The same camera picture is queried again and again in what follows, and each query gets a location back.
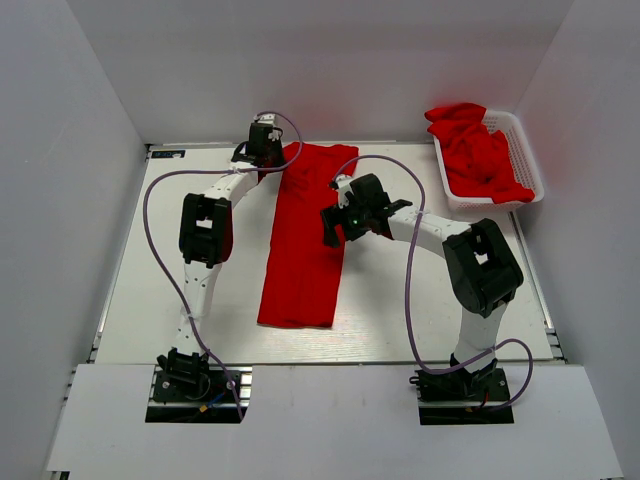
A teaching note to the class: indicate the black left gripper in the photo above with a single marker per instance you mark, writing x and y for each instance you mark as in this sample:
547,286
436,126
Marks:
276,142

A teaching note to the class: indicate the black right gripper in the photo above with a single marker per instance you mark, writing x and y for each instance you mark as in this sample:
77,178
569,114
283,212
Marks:
335,216

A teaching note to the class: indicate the red t-shirt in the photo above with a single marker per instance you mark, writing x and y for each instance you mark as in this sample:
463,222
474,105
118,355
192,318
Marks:
303,275

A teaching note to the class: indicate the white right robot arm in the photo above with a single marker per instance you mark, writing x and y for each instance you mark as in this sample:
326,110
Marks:
482,269

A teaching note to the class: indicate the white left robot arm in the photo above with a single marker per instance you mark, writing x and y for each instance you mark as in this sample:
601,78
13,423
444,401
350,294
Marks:
206,225

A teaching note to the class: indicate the red t-shirts pile in basket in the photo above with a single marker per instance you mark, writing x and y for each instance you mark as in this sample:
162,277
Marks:
476,161

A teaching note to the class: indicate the white plastic basket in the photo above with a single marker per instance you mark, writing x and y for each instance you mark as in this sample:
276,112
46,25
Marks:
520,156

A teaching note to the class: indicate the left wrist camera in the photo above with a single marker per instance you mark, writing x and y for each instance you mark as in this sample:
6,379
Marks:
267,118

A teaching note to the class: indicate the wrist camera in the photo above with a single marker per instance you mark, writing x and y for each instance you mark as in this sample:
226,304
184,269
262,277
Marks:
267,118
341,185

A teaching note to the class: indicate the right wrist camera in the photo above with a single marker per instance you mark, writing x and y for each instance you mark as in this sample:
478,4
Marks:
341,185

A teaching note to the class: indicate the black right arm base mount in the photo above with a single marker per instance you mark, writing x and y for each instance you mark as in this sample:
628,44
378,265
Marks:
460,399

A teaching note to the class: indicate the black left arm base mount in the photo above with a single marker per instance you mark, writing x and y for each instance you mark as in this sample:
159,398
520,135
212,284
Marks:
212,401

